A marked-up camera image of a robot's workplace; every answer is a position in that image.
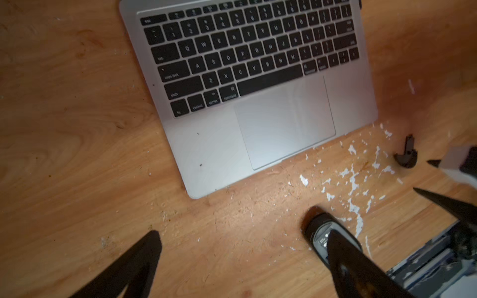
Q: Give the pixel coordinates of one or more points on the silver open laptop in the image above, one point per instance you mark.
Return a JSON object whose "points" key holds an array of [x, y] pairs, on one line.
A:
{"points": [[240, 86]]}

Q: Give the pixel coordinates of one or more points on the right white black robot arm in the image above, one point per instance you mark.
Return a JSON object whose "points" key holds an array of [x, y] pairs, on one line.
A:
{"points": [[460, 164]]}

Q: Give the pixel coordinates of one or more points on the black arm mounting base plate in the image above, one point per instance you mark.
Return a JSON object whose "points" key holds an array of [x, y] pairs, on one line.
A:
{"points": [[445, 267]]}

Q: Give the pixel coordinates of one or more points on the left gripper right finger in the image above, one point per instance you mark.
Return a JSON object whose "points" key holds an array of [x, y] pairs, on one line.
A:
{"points": [[355, 275]]}

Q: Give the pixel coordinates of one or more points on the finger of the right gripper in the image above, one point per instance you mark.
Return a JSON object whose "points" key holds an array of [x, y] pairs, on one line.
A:
{"points": [[463, 211]]}

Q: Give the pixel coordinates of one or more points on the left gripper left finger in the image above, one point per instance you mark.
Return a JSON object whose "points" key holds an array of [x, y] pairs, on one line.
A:
{"points": [[132, 274]]}

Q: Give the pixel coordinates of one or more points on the black wireless mouse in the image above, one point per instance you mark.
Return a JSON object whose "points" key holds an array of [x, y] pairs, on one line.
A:
{"points": [[318, 231]]}

